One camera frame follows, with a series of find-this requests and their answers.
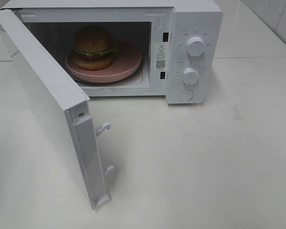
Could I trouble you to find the burger with lettuce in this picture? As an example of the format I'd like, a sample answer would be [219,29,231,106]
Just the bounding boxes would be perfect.
[73,25,118,71]

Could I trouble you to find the glass microwave turntable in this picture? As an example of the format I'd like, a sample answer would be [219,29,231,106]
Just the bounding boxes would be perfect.
[71,58,146,87]

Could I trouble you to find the white warning label sticker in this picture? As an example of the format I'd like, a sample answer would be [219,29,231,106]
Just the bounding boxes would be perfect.
[154,42,168,70]

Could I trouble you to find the pink round plate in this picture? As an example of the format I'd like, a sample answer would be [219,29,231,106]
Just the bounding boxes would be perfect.
[65,41,142,83]

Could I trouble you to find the white microwave door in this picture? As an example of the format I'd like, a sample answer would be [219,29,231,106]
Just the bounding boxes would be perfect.
[0,10,114,209]

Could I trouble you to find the round white door-release button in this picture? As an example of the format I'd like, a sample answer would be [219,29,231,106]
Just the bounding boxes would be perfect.
[179,89,194,101]

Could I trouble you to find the white microwave oven body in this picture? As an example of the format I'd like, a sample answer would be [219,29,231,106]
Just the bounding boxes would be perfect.
[0,0,223,104]

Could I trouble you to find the white lower timer knob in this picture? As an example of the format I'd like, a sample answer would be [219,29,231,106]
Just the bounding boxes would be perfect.
[182,67,200,85]

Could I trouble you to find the white upper power knob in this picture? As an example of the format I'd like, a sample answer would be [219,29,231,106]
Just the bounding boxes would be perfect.
[186,35,206,57]

